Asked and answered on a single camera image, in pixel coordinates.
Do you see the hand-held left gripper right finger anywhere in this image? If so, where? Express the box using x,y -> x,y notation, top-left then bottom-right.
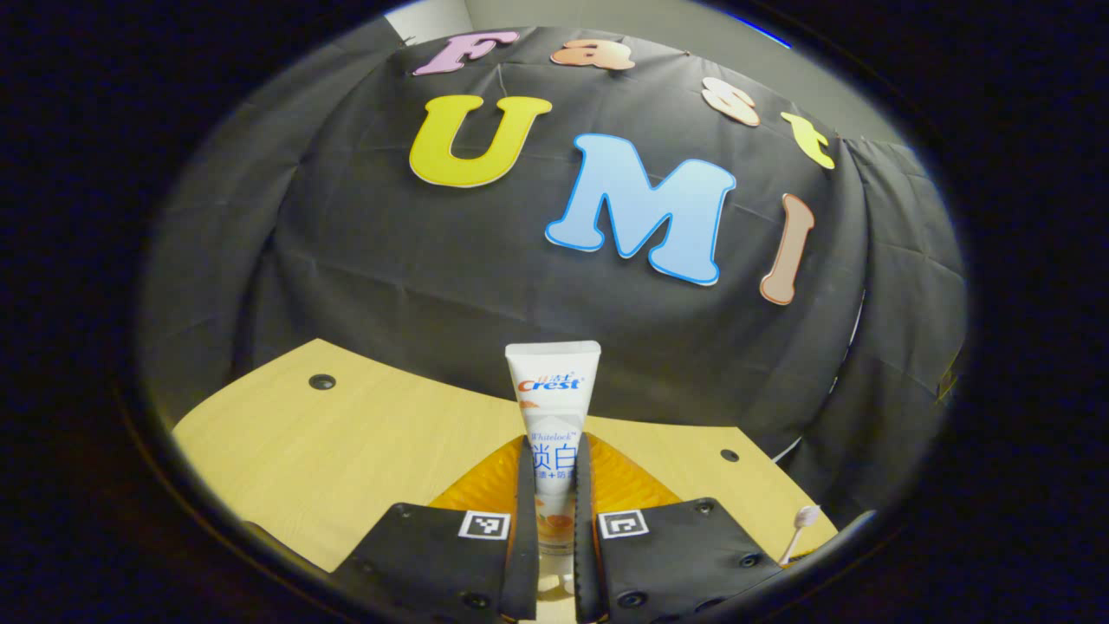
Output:
574,433 -> 785,624

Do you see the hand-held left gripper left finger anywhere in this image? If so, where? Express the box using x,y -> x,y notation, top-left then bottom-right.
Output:
334,433 -> 540,624

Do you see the white toothpaste tube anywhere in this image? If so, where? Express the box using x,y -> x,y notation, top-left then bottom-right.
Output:
505,341 -> 602,603

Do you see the white toothbrush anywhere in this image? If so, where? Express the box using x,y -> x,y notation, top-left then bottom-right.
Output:
778,505 -> 820,569

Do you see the wooden desktop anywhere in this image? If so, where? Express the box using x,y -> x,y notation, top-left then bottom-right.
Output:
172,338 -> 840,624

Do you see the black backdrop cloth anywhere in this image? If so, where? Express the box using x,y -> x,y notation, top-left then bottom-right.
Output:
139,26 -> 967,530

